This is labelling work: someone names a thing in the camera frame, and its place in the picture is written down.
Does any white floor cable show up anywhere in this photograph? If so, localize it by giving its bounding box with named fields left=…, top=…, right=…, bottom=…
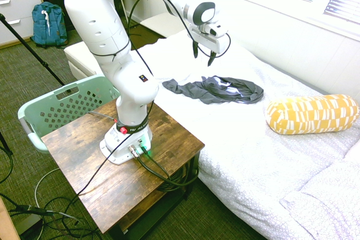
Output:
left=34, top=166, right=61, bottom=210

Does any white circle-patterned bed cover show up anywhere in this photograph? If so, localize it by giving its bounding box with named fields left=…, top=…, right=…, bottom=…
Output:
left=134, top=29, right=360, bottom=240

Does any black tripod leg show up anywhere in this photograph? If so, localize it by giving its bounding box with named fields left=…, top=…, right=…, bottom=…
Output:
left=0, top=12, right=71, bottom=93

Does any thick cable with metal connector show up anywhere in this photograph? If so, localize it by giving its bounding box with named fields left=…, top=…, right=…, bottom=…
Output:
left=128, top=144, right=199, bottom=193

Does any black floor cable bundle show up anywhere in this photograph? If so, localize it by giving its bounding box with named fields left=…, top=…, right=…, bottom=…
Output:
left=0, top=192, right=102, bottom=240

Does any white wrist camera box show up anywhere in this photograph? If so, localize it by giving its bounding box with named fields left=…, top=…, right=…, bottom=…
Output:
left=200, top=21, right=228, bottom=38

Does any thin black cable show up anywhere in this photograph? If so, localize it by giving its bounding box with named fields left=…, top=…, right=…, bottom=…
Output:
left=76, top=0, right=233, bottom=196

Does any blue backpack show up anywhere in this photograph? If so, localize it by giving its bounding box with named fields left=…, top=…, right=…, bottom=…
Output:
left=30, top=1, right=69, bottom=49

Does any dark gray garment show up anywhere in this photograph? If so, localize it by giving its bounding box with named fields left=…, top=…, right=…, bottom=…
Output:
left=162, top=75, right=264, bottom=105

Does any white drawer dresser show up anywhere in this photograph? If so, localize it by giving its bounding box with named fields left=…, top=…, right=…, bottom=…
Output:
left=0, top=0, right=44, bottom=48

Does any rustic wooden side table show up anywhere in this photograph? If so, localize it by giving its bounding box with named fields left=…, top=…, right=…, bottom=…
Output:
left=40, top=98, right=205, bottom=240

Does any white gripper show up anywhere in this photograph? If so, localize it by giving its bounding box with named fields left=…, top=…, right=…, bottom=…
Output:
left=188, top=25, right=227, bottom=67

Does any gray cable with red plug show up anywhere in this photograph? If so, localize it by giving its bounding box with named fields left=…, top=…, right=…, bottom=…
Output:
left=88, top=110, right=128, bottom=134

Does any thick black cable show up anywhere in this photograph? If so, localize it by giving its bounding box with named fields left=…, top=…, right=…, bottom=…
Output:
left=139, top=143, right=199, bottom=187

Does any yellow white bolster pillow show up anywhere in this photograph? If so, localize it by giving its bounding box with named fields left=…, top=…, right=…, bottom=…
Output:
left=265, top=94, right=360, bottom=135

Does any white folded blanket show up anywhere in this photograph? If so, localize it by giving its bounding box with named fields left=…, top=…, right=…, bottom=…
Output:
left=280, top=138, right=360, bottom=240

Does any white upholstered ottoman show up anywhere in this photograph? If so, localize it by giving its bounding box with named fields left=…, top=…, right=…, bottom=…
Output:
left=63, top=42, right=105, bottom=81

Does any light wooden furniture edge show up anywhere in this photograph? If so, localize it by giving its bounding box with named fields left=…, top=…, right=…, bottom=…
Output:
left=0, top=196, right=21, bottom=240

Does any mint green laundry basket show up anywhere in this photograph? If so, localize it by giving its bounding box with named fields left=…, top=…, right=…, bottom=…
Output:
left=17, top=74, right=121, bottom=154

